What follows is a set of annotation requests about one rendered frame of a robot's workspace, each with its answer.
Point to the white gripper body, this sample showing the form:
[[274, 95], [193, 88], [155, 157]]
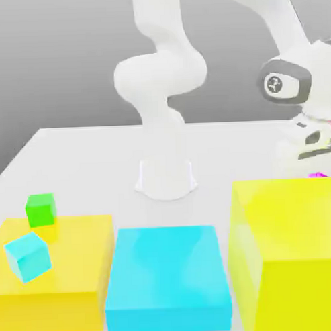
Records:
[[316, 163]]

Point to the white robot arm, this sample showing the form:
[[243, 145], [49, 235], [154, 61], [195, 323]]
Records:
[[162, 74]]

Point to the small magenta cube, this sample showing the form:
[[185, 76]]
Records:
[[318, 175]]

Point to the small green cube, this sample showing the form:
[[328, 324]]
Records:
[[40, 211]]

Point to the small cyan cube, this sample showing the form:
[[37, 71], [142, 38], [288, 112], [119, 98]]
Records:
[[29, 257]]

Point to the large yellow box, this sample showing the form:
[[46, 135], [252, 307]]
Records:
[[292, 244]]

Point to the large cyan box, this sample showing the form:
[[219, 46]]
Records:
[[166, 275]]

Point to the large orange box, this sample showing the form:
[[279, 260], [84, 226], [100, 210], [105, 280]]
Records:
[[72, 265]]

